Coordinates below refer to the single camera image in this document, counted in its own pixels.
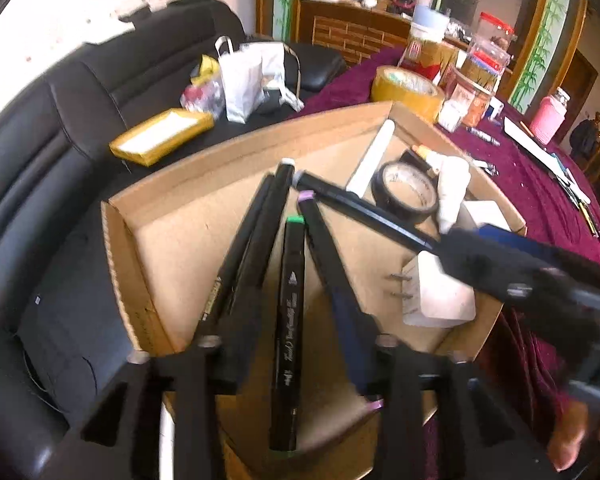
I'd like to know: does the small black printed marker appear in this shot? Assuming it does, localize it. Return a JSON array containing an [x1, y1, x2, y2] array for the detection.
[[466, 126, 502, 146]]

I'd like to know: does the black tape roll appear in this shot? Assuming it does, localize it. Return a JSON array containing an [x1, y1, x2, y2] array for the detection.
[[371, 161, 440, 223]]

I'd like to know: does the grey-capped black marker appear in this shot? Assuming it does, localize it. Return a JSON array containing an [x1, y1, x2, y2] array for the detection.
[[292, 170, 443, 253]]

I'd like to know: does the slim dark pen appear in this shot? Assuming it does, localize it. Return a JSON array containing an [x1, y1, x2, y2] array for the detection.
[[200, 174, 277, 323]]

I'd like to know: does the clear jar red lid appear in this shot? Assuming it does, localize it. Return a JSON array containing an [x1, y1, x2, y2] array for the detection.
[[477, 11, 516, 51]]

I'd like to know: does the crumpled clear plastic bag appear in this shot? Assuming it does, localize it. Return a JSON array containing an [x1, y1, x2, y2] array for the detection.
[[180, 55, 226, 121]]

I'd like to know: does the wooden cabinet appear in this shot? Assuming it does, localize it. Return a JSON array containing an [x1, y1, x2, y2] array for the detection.
[[300, 0, 411, 66]]

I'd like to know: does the flat yellow box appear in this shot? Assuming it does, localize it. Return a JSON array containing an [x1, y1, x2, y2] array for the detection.
[[109, 107, 215, 167]]

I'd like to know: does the yellow tape roll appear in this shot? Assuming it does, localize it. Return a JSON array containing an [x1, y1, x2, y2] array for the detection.
[[370, 65, 446, 123]]

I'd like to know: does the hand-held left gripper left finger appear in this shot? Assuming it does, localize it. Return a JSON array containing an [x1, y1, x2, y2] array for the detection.
[[80, 280, 270, 480]]

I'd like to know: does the small white box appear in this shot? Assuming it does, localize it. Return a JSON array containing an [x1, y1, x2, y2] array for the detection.
[[437, 100, 468, 133]]

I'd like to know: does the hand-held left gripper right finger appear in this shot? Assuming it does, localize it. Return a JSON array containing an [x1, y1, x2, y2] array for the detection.
[[329, 279, 546, 480]]

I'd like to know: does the person's right hand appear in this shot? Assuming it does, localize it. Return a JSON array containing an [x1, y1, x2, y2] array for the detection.
[[547, 399, 591, 472]]

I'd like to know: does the green-capped black marker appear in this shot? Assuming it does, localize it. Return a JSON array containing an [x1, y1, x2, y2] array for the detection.
[[269, 214, 307, 456]]

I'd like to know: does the white glue tube orange cap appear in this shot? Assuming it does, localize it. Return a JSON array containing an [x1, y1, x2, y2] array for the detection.
[[411, 144, 472, 233]]

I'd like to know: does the black leather sofa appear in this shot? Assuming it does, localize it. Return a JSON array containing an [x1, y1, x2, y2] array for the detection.
[[0, 0, 348, 480]]

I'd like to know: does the red-lid jar of sticks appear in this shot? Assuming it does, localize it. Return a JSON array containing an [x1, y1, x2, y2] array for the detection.
[[460, 35, 511, 91]]

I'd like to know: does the light blue cup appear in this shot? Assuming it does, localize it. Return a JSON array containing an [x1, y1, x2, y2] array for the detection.
[[410, 2, 451, 43]]

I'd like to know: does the red and gold carton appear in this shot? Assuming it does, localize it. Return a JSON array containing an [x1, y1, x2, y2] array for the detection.
[[397, 30, 461, 81]]

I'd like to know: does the row of pens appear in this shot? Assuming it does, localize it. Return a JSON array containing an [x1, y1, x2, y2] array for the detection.
[[550, 152, 600, 241]]

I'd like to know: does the brown cardboard box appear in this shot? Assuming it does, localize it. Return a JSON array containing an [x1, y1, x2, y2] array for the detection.
[[101, 101, 528, 480]]

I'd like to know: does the pink knit-covered jar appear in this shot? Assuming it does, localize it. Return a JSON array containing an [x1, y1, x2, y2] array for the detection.
[[528, 86, 571, 145]]

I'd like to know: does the clear jar orange label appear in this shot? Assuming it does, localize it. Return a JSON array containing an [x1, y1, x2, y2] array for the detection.
[[442, 67, 496, 128]]

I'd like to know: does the white-capped black marker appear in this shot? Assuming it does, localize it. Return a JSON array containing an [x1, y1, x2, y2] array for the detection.
[[220, 157, 297, 321]]

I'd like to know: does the small white charger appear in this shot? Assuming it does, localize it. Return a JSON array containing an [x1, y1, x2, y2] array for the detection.
[[461, 201, 513, 233]]

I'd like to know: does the white charger with prongs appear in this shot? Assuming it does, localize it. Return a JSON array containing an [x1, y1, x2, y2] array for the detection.
[[391, 251, 477, 329]]

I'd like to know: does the white paper bag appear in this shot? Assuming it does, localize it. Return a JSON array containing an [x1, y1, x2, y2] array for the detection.
[[215, 36, 305, 123]]

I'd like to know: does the pink-capped black marker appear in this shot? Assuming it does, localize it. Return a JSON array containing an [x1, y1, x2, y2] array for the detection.
[[297, 190, 384, 411]]

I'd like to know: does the white paper sheet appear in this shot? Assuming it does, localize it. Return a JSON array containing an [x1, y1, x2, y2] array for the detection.
[[502, 116, 571, 181]]

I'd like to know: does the white marker pen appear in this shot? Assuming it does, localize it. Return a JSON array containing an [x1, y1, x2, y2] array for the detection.
[[346, 120, 397, 200]]

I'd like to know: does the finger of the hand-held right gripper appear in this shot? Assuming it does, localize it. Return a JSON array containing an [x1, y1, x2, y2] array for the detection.
[[440, 227, 571, 306], [475, 224, 600, 291]]

